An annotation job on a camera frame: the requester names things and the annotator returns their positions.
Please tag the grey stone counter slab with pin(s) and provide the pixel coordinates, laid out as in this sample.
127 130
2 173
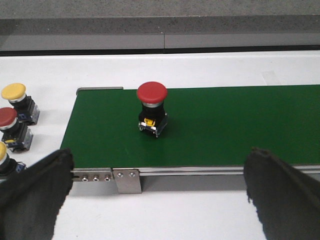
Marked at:
91 17

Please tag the steel conveyor mounting bracket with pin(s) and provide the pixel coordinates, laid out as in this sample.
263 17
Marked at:
127 181

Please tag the yellow mushroom button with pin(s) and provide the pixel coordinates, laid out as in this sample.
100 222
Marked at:
26 108
9 166

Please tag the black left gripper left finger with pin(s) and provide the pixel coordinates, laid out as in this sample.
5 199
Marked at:
31 200

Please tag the aluminium conveyor side rail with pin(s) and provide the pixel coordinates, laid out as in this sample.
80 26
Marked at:
191 171

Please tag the red mushroom push button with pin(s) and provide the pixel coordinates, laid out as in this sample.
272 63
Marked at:
153 117

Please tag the steel conveyor end plate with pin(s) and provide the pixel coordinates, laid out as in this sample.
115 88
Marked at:
92 174

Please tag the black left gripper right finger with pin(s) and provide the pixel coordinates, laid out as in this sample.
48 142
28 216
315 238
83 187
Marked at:
287 200

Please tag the green conveyor belt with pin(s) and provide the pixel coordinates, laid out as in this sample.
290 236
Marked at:
206 127

